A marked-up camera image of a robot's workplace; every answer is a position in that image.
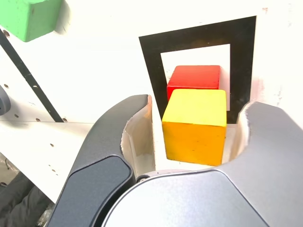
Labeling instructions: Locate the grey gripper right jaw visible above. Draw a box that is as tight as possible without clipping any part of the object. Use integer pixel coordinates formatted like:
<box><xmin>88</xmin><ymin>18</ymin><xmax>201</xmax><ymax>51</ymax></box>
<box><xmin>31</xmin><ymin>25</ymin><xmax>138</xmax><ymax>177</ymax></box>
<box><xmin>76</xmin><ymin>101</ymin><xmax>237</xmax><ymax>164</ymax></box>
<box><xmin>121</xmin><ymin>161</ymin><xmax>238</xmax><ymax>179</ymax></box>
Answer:
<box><xmin>102</xmin><ymin>101</ymin><xmax>303</xmax><ymax>227</ymax></box>

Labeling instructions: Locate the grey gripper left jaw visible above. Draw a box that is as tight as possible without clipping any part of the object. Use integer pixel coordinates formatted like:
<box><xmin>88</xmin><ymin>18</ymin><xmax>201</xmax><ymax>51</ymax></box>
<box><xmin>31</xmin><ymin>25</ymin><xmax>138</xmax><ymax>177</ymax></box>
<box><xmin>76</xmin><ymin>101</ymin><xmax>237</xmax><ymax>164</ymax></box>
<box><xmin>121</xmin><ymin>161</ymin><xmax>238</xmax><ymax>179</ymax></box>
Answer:
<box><xmin>46</xmin><ymin>94</ymin><xmax>157</xmax><ymax>227</ymax></box>

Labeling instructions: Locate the yellow cube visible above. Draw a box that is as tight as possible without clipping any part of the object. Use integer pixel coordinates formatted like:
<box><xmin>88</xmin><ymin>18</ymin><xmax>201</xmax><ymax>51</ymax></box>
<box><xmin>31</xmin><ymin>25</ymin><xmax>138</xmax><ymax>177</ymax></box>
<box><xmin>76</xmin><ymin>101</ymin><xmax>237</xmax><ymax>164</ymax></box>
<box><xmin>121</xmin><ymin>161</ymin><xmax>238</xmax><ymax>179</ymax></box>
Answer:
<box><xmin>161</xmin><ymin>88</ymin><xmax>228</xmax><ymax>166</ymax></box>

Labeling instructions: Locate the red cube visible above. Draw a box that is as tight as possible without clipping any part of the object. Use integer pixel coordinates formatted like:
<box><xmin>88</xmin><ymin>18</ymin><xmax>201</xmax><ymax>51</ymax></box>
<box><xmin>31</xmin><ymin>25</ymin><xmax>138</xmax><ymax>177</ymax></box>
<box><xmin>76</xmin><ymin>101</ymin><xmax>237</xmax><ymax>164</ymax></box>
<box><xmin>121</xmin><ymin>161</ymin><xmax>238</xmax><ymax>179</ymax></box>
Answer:
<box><xmin>166</xmin><ymin>65</ymin><xmax>222</xmax><ymax>102</ymax></box>

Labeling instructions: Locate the green cube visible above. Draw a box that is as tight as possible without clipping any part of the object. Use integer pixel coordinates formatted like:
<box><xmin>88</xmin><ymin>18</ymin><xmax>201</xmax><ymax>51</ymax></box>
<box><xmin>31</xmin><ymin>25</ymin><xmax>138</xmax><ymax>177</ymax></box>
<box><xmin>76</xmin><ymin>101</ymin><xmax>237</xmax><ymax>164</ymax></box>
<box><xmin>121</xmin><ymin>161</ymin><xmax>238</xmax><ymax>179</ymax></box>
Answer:
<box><xmin>0</xmin><ymin>0</ymin><xmax>62</xmax><ymax>43</ymax></box>

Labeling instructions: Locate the black tape square outline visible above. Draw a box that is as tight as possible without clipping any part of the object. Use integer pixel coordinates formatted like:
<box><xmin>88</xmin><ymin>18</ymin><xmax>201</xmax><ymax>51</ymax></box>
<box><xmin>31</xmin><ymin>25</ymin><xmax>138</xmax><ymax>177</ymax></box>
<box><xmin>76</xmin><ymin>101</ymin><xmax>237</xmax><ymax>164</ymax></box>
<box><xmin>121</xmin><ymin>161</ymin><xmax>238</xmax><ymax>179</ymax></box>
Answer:
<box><xmin>138</xmin><ymin>15</ymin><xmax>257</xmax><ymax>125</ymax></box>

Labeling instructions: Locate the black tape strip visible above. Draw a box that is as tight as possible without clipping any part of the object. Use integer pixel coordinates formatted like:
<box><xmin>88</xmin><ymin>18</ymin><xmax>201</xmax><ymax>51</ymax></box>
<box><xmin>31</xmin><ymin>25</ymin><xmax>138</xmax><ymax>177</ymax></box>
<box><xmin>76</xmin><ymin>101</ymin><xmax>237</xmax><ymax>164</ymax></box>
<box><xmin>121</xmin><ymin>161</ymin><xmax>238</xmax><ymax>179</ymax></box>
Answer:
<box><xmin>0</xmin><ymin>29</ymin><xmax>64</xmax><ymax>123</ymax></box>

